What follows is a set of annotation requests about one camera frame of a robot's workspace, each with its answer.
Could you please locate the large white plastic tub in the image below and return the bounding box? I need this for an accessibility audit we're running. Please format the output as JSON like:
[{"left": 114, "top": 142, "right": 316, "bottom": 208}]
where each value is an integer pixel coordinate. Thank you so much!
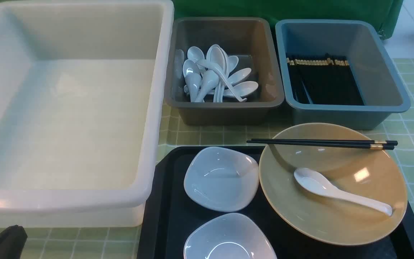
[{"left": 0, "top": 0, "right": 174, "bottom": 228}]

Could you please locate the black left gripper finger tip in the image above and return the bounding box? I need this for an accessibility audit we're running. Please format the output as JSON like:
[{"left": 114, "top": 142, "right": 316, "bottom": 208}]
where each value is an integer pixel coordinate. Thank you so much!
[{"left": 0, "top": 225, "right": 28, "bottom": 259}]

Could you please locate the black serving tray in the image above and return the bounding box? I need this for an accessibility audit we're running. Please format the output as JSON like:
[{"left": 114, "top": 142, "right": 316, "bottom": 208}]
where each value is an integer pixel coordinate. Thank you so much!
[{"left": 137, "top": 146, "right": 414, "bottom": 259}]

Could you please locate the tan noodle bowl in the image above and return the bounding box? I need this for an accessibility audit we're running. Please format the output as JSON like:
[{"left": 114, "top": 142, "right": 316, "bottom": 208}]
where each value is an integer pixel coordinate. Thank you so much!
[{"left": 259, "top": 123, "right": 408, "bottom": 246}]

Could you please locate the white square dish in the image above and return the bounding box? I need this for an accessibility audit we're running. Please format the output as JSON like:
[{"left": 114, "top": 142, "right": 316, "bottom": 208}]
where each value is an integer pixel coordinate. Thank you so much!
[
  {"left": 184, "top": 146, "right": 259, "bottom": 213},
  {"left": 183, "top": 213, "right": 277, "bottom": 259}
]

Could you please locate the pile of white spoons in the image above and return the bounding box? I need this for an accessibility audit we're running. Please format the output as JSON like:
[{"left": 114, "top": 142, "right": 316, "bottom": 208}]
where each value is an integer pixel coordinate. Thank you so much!
[{"left": 174, "top": 46, "right": 259, "bottom": 102}]

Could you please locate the blue plastic bin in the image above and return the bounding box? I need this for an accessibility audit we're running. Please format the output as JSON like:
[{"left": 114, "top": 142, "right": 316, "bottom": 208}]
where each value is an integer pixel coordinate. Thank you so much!
[{"left": 275, "top": 19, "right": 411, "bottom": 130}]

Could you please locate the brown plastic bin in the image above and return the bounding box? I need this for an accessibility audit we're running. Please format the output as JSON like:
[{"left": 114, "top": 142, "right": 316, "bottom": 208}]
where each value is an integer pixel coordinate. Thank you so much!
[{"left": 164, "top": 17, "right": 285, "bottom": 126}]

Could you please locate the black chopstick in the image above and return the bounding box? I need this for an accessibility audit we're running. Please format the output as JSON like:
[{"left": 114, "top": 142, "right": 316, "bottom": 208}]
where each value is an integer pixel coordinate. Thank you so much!
[
  {"left": 250, "top": 139, "right": 398, "bottom": 146},
  {"left": 247, "top": 139, "right": 395, "bottom": 150}
]

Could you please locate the white ceramic soup spoon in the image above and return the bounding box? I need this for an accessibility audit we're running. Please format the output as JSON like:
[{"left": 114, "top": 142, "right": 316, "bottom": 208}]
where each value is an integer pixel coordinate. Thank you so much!
[{"left": 294, "top": 168, "right": 393, "bottom": 217}]

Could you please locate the bundle of black chopsticks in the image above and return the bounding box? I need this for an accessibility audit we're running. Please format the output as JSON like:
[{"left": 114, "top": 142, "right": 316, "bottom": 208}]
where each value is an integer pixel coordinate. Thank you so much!
[{"left": 286, "top": 53, "right": 365, "bottom": 105}]

